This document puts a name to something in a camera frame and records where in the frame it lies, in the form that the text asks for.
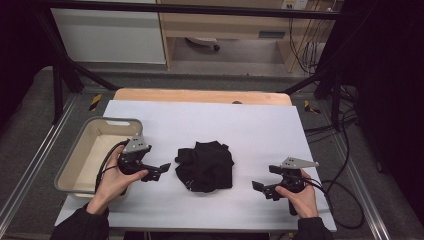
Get black curtain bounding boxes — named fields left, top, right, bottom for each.
left=328, top=0, right=424, bottom=221
left=0, top=0, right=56, bottom=129

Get white wall socket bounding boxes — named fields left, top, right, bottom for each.
left=280, top=0, right=310, bottom=11

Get right hand-held gripper cable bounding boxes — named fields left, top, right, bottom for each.
left=303, top=177, right=366, bottom=230

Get left hand-held gripper cable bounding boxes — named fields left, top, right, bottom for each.
left=94, top=139, right=130, bottom=194

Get person's left hand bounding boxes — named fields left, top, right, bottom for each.
left=86, top=145, right=150, bottom=216

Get black floor cables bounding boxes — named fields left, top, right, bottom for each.
left=304, top=84, right=360, bottom=145

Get light wooden desk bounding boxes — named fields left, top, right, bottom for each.
left=156, top=0, right=336, bottom=73

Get hand-held gripper cable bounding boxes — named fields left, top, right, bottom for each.
left=303, top=177, right=366, bottom=230
left=94, top=139, right=130, bottom=194

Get beige plastic basket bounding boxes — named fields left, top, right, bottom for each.
left=54, top=116, right=145, bottom=202

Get black cloth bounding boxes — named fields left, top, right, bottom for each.
left=174, top=140, right=236, bottom=194

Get office chair base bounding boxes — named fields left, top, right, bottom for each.
left=184, top=36, right=221, bottom=52

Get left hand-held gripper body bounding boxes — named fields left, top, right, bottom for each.
left=117, top=133, right=158, bottom=196

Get black metal crossbar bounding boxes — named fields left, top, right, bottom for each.
left=33, top=0, right=351, bottom=21

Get wooden table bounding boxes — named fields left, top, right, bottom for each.
left=113, top=87, right=294, bottom=107

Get white cabinet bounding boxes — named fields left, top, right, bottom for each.
left=50, top=7, right=167, bottom=65

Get hanging black cables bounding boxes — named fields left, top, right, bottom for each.
left=287, top=6, right=338, bottom=75

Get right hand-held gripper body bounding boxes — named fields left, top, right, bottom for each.
left=264, top=156, right=320, bottom=216

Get aluminium floor rail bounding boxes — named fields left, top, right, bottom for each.
left=328, top=133, right=392, bottom=240
left=0, top=94, right=80, bottom=228

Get black metal stand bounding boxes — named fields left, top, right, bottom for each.
left=35, top=9, right=120, bottom=125
left=282, top=61, right=346, bottom=132

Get person's right hand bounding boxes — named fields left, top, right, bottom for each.
left=274, top=168, right=320, bottom=220

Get white table cover sheet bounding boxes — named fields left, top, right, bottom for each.
left=55, top=99, right=338, bottom=232

